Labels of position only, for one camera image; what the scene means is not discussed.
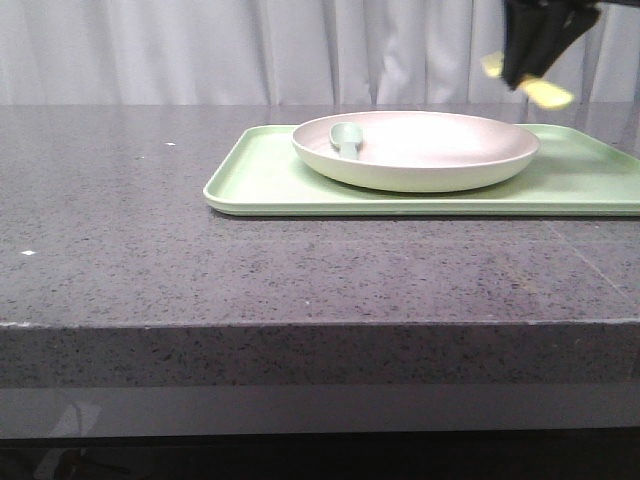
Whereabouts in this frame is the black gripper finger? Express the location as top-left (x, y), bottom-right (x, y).
top-left (524, 2), bottom-right (600, 78)
top-left (501, 1), bottom-right (547, 90)

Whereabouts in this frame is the yellow plastic fork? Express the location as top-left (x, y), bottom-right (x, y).
top-left (480, 51), bottom-right (574, 110)

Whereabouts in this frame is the beige round plate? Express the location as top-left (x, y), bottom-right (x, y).
top-left (292, 111), bottom-right (540, 193)

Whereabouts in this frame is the light green serving tray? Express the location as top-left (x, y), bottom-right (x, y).
top-left (203, 124), bottom-right (639, 217)

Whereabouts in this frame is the light green spoon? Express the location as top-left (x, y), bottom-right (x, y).
top-left (329, 122), bottom-right (364, 160)

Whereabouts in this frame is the white pleated curtain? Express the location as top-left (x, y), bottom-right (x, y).
top-left (0, 0), bottom-right (640, 106)

